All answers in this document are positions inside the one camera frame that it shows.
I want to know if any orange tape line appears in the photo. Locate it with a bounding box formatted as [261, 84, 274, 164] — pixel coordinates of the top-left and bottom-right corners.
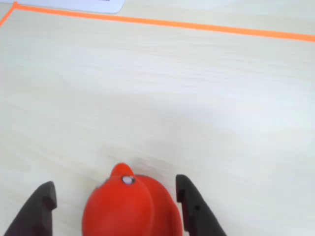
[0, 1, 315, 42]

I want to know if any red rubber duck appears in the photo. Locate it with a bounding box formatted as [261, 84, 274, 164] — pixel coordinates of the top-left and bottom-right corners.
[82, 162, 183, 236]

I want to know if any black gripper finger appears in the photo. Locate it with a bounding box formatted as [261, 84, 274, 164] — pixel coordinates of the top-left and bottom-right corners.
[175, 174, 227, 236]
[3, 181, 58, 236]

